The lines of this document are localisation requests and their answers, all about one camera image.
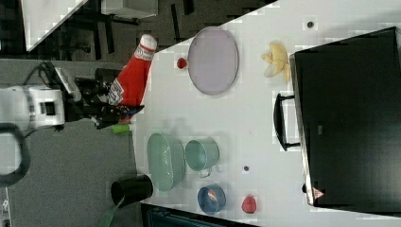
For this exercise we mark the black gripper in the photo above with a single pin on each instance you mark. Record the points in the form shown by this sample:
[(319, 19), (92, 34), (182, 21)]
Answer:
[(89, 103)]

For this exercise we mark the red plush ketchup bottle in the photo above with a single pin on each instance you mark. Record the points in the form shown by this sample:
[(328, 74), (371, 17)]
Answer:
[(128, 89)]

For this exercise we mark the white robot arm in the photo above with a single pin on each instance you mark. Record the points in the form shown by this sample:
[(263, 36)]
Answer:
[(61, 98)]

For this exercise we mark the green cylinder object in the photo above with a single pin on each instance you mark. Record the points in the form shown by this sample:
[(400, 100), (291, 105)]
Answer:
[(120, 128)]

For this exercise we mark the red plush strawberry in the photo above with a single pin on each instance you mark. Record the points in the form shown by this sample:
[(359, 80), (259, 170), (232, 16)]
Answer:
[(181, 63)]

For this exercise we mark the green oval colander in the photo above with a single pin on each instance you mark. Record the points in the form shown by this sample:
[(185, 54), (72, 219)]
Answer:
[(166, 163)]

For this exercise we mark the white side table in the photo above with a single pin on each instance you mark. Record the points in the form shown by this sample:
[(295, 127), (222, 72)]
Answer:
[(42, 17)]

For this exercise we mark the black round container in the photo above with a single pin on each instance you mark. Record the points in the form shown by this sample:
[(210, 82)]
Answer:
[(131, 190)]

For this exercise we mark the green metal cup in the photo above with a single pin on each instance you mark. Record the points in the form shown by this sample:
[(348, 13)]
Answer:
[(201, 155)]

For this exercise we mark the lilac round plate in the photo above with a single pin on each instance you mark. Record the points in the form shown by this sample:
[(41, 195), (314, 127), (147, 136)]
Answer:
[(213, 61)]

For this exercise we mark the orange plush toy in bowl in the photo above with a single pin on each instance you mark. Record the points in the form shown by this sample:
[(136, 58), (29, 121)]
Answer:
[(212, 195)]

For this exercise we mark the blue bowl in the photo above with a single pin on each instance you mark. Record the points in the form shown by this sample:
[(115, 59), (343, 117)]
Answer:
[(209, 207)]

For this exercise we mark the yellow plush peeled banana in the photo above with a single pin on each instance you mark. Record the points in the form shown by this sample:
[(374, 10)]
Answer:
[(278, 61)]

